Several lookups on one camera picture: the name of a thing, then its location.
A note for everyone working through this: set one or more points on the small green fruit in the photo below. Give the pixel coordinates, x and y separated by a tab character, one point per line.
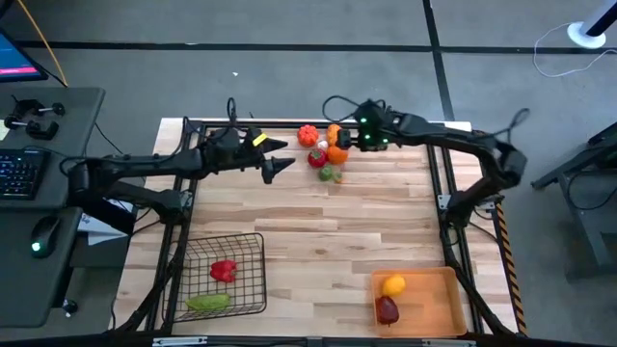
338	177

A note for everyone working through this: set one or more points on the white garlic bulb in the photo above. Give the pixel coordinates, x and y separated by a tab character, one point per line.
323	144

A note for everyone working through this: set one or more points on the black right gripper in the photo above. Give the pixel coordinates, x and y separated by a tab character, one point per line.
371	127

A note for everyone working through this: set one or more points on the black white stand pole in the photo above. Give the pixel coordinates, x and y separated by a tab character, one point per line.
602	17

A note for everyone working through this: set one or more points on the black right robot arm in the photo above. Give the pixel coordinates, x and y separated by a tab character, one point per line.
458	140

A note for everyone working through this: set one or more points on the black computer mouse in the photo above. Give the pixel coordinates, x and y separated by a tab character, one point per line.
45	236

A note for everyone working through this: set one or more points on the computer monitor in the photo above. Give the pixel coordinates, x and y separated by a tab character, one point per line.
14	62

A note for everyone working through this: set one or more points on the black c-clamp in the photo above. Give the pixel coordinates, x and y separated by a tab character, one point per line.
29	105
36	130

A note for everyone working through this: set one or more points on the black keyboard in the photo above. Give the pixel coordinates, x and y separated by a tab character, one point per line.
19	173

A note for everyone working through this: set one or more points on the orange plastic tray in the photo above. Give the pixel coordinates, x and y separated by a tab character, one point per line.
429	303

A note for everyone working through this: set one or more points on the green lime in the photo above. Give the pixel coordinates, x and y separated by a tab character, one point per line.
326	173

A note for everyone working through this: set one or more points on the silver frame bracket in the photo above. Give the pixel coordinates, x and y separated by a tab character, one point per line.
178	341
448	343

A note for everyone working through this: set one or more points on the orange fruit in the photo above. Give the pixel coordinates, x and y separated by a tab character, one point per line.
337	155

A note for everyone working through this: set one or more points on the orange bell pepper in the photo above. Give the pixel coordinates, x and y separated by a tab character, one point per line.
332	134

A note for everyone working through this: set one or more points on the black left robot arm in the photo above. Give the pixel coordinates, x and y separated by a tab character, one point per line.
144	166

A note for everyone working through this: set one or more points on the black round knob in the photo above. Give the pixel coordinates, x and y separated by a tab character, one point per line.
70	306

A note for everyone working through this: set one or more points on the dark grey desk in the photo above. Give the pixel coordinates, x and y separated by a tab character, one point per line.
48	125

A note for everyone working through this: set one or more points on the red bell pepper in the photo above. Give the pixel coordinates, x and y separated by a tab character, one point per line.
223	271

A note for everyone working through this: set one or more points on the red fruit with green leaves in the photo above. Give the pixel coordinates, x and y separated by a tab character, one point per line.
317	158

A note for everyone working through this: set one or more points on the yellow black hazard strip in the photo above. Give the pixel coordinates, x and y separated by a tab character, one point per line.
511	270

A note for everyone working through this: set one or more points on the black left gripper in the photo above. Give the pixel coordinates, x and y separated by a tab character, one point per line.
231	149

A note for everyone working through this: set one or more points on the yellow lemon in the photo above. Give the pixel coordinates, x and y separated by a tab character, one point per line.
394	285

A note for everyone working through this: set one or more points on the black side stand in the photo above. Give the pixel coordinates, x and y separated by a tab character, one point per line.
593	217

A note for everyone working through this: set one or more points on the dark red apple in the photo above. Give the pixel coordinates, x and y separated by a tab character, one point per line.
386	311

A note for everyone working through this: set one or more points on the white paper sheet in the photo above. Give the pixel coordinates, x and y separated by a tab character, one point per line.
96	231

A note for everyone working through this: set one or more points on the white round stand base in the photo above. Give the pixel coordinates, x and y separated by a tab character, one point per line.
585	37

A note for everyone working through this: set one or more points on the green cucumber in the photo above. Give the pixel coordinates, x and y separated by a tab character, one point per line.
208	302

